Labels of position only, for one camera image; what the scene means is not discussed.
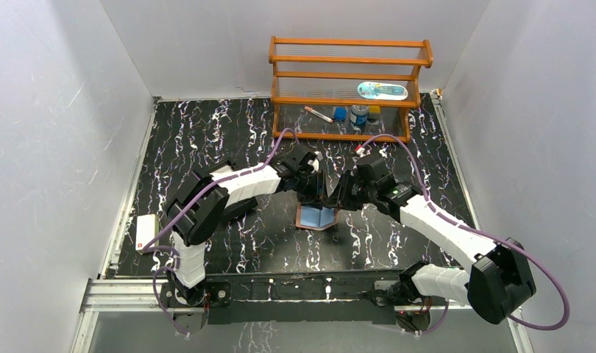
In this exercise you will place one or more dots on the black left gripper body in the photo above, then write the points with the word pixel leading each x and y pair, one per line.
pixel 310 184

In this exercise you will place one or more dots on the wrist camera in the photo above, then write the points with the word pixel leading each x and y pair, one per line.
pixel 371 168
pixel 301 161

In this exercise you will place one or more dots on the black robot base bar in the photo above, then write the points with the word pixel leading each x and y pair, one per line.
pixel 375 296

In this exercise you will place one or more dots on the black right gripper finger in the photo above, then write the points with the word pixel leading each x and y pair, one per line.
pixel 330 195
pixel 343 198

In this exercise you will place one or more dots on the orange wooden shelf rack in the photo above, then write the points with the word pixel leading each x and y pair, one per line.
pixel 325 73

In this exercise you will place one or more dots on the blue white can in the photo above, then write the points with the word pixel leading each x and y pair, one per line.
pixel 359 115

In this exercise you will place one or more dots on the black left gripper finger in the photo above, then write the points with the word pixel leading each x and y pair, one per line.
pixel 321 188
pixel 313 200

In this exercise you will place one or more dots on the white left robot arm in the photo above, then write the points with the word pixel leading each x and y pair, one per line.
pixel 193 216

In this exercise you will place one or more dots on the brown leather card holder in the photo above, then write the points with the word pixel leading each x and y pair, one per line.
pixel 314 218

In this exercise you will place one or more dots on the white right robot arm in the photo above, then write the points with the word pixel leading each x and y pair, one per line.
pixel 491 277

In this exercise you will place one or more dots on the small blue cube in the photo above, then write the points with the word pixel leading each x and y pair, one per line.
pixel 339 113

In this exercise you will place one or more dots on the blue white packaged item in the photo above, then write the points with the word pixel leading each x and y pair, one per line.
pixel 382 91

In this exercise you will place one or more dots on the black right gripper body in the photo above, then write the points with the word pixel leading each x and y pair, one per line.
pixel 365 194

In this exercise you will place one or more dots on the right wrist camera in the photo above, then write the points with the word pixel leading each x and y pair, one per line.
pixel 371 168

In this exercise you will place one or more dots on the red white marker pen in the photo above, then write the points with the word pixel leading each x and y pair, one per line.
pixel 318 114

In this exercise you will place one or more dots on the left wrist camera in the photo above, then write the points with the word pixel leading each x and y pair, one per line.
pixel 301 161

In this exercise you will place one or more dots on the white red card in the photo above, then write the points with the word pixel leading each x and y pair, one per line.
pixel 146 229

